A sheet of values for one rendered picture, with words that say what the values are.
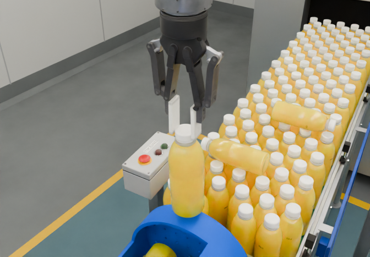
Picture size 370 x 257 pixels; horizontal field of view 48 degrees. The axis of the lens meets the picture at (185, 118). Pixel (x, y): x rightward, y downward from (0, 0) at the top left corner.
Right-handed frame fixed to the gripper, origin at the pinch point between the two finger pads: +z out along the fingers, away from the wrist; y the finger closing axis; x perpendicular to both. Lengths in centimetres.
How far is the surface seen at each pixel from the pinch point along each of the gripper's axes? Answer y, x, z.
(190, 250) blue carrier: 0.0, 2.2, 38.3
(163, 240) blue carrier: -7.7, 2.4, 39.4
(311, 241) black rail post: 24, 29, 51
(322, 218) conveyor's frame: 24, 48, 59
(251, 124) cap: -5, 58, 37
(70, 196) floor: -129, 83, 146
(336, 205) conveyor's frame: 26, 153, 146
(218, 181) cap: -3.7, 26.8, 37.8
